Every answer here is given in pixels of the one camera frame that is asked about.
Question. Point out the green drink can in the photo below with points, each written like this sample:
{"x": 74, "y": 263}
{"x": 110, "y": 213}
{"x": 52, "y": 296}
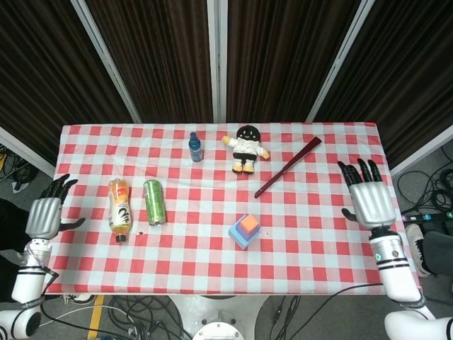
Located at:
{"x": 154, "y": 202}

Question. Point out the red white checkered tablecloth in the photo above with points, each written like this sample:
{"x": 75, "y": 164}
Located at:
{"x": 198, "y": 269}

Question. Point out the blue spray bottle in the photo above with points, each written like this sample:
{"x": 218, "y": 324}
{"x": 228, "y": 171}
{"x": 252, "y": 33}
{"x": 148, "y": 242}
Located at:
{"x": 195, "y": 150}

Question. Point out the black power strip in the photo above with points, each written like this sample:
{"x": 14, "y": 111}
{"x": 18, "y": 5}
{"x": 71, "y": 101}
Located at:
{"x": 428, "y": 216}

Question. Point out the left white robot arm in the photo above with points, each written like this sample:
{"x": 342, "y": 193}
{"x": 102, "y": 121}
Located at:
{"x": 24, "y": 283}

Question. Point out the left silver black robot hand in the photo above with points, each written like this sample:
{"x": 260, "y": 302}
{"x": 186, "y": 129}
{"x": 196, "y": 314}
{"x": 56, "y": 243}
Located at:
{"x": 44, "y": 217}

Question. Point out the black clothed bystander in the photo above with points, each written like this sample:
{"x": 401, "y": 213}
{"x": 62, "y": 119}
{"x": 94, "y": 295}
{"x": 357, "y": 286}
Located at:
{"x": 10, "y": 219}

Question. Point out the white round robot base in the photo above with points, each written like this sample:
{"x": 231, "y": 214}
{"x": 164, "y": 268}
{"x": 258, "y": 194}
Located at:
{"x": 217, "y": 318}

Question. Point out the dark brown curtain panel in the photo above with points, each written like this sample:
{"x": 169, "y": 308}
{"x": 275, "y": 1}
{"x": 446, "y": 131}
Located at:
{"x": 159, "y": 60}
{"x": 407, "y": 71}
{"x": 279, "y": 60}
{"x": 42, "y": 71}

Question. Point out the black haired plush doll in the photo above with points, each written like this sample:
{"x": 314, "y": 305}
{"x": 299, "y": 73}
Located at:
{"x": 246, "y": 147}

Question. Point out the orange drink plastic bottle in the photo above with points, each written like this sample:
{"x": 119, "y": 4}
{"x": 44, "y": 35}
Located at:
{"x": 120, "y": 212}

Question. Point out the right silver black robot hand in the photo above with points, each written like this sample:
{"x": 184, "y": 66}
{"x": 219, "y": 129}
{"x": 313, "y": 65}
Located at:
{"x": 373, "y": 203}

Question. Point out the white aluminium partition post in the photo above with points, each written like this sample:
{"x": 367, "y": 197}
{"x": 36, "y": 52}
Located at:
{"x": 106, "y": 60}
{"x": 339, "y": 60}
{"x": 217, "y": 60}
{"x": 24, "y": 148}
{"x": 421, "y": 152}

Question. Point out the large light blue cube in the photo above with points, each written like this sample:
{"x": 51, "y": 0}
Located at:
{"x": 235, "y": 236}

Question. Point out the dark trousered leg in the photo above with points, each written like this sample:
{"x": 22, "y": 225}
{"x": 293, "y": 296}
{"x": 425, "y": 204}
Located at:
{"x": 440, "y": 251}

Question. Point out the dark red folded fan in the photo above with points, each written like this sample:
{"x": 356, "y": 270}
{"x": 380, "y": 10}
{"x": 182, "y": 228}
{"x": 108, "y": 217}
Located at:
{"x": 288, "y": 166}

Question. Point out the small orange cube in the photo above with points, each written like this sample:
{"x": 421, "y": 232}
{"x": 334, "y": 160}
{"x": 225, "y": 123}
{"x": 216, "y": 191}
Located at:
{"x": 248, "y": 225}

